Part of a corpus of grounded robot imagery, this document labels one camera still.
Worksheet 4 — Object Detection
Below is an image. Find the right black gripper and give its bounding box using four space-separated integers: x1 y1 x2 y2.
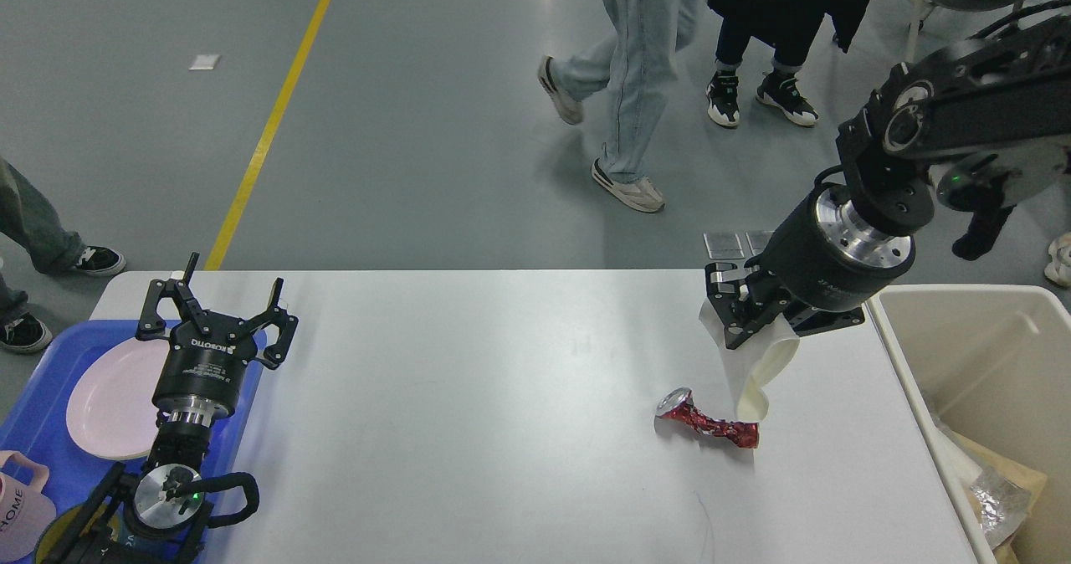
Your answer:
705 186 915 350

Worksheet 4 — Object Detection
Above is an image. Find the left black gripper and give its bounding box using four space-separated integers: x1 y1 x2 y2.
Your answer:
136 251 300 427

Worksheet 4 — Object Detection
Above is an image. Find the white paper cup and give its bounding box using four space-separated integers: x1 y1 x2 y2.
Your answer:
699 301 800 423
935 429 983 490

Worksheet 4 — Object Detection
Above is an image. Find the pink plate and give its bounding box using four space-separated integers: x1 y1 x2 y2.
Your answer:
66 338 169 461

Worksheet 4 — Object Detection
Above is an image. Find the red foil wrapper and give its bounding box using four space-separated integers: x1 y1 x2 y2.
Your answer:
655 387 760 449

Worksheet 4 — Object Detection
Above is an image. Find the dark teal mug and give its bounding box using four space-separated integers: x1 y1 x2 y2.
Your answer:
32 504 126 563

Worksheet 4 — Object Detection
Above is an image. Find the brown paper bag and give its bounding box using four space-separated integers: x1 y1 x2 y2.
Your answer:
952 432 1049 563

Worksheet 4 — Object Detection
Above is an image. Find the aluminium foil sheet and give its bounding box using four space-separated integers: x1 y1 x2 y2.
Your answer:
969 466 1034 549

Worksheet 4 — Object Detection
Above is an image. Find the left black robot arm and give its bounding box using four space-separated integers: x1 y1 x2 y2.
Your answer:
34 253 299 563

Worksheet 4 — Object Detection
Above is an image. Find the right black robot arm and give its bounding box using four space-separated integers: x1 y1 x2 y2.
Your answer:
706 0 1070 350

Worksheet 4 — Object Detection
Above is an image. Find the right metal floor plate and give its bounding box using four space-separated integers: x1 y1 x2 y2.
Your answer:
745 231 774 256

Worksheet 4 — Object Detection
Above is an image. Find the metal floor plate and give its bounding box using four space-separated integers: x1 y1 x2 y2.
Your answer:
745 231 774 256
703 232 746 260

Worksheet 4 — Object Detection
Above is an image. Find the left metal floor plate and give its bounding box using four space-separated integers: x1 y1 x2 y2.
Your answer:
703 232 746 260

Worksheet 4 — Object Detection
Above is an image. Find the shoe at edge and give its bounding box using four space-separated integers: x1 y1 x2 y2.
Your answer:
0 156 129 277
1043 232 1071 289
1 275 52 354

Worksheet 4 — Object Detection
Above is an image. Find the beige plastic bin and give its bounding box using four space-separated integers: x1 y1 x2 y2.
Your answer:
869 285 1070 563

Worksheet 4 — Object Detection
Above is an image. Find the pink mug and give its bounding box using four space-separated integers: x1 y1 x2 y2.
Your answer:
1 449 57 563

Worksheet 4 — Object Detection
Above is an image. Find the white paper on floor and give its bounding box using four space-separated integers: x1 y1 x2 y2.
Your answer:
188 54 222 71

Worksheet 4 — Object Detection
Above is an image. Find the shoe at right edge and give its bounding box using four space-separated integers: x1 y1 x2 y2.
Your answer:
1043 232 1071 289

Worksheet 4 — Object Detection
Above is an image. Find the person in black coat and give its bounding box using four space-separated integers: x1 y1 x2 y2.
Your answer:
706 0 871 128

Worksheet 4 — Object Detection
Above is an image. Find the person in light jeans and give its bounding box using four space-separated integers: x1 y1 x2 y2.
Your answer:
538 0 706 213

